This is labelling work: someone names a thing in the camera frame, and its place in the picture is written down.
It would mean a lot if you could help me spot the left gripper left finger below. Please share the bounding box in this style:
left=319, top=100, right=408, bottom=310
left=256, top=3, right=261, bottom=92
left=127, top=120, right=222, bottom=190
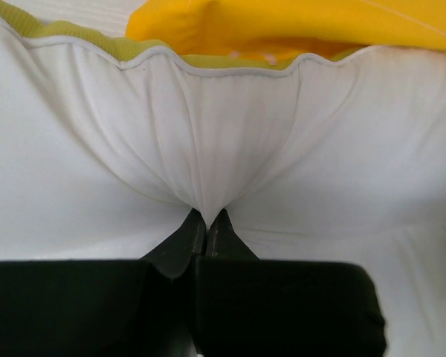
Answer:
left=0, top=210, right=205, bottom=356

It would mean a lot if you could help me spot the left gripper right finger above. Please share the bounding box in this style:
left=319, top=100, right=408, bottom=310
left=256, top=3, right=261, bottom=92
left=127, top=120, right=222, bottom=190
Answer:
left=195, top=210, right=387, bottom=356

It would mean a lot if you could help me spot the yellow pikachu pillowcase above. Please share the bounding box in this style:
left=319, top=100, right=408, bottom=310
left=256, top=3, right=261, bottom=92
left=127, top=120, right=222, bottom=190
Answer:
left=126, top=1, right=446, bottom=62

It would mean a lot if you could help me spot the white pillow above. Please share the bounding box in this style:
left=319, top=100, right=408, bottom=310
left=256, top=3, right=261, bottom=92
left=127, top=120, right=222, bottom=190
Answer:
left=0, top=1, right=446, bottom=356

